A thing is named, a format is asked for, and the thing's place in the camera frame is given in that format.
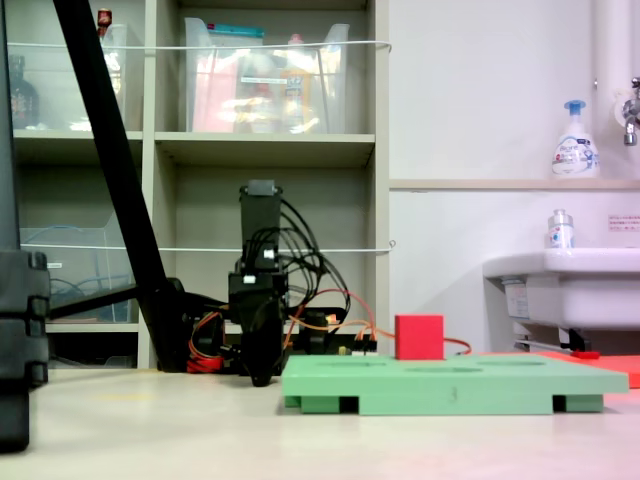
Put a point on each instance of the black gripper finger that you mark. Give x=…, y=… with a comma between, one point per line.
x=250, y=350
x=272, y=345

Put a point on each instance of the red square block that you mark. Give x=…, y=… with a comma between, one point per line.
x=420, y=337

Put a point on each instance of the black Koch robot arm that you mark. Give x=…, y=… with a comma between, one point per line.
x=260, y=220

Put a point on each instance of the black table clamp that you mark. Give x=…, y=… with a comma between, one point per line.
x=315, y=340

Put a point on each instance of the small circuit board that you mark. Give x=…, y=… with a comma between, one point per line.
x=360, y=351

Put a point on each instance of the beige shelf unit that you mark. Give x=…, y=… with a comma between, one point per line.
x=265, y=145

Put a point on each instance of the green shape sorter board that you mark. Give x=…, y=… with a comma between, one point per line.
x=450, y=387

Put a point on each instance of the pink packet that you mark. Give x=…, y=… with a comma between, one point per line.
x=212, y=100

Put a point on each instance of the orange labelled bottle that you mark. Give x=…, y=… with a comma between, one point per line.
x=296, y=95

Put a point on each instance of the clear bin with packets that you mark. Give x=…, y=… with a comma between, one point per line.
x=225, y=90

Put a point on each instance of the black tripod leg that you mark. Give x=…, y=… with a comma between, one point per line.
x=107, y=150

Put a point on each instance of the notched black stack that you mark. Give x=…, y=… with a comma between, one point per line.
x=20, y=310

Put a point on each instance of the clear bin with bottles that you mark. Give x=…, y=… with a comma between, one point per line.
x=60, y=90

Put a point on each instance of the small clear silver-capped bottle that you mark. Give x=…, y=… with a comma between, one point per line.
x=560, y=232

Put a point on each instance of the dark round bottle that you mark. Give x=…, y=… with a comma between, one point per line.
x=22, y=100

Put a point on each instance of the small red piece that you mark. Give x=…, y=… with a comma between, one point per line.
x=586, y=354

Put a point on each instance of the bottle with red cap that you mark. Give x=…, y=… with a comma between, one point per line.
x=104, y=20

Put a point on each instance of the white sink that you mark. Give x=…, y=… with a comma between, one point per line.
x=590, y=290

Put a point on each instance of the white soap pump bottle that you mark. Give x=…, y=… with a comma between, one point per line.
x=575, y=150

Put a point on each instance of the red flat mat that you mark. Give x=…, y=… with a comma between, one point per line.
x=625, y=367

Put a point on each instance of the metal faucet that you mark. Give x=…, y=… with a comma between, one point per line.
x=629, y=117

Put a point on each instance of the dark grey vertical post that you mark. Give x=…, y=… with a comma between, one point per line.
x=6, y=150

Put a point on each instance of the pink wall label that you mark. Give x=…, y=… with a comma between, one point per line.
x=625, y=222

